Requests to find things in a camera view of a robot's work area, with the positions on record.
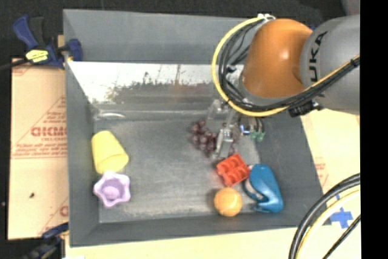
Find blue and white clamp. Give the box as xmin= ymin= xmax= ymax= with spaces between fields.
xmin=242 ymin=163 xmax=284 ymax=214

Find grey metal bin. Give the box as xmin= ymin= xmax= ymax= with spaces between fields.
xmin=62 ymin=8 xmax=330 ymax=247

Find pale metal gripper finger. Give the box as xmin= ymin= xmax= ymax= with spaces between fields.
xmin=223 ymin=130 xmax=236 ymax=159
xmin=213 ymin=129 xmax=227 ymax=160

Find orange ball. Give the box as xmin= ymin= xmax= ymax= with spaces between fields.
xmin=213 ymin=187 xmax=244 ymax=217

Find purple toy grapes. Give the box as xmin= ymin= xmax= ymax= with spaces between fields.
xmin=189 ymin=119 xmax=236 ymax=158

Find black cylinder on white bracket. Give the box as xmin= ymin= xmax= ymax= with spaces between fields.
xmin=287 ymin=100 xmax=319 ymax=118

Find purple star-shaped cup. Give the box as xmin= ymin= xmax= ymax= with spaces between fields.
xmin=92 ymin=170 xmax=132 ymax=208

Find yellow plastic cup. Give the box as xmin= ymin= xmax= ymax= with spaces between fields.
xmin=90 ymin=130 xmax=130 ymax=175

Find brown cardboard board red print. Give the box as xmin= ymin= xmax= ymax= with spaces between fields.
xmin=7 ymin=58 xmax=361 ymax=241

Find red toy building block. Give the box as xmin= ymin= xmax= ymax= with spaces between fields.
xmin=215 ymin=153 xmax=252 ymax=187

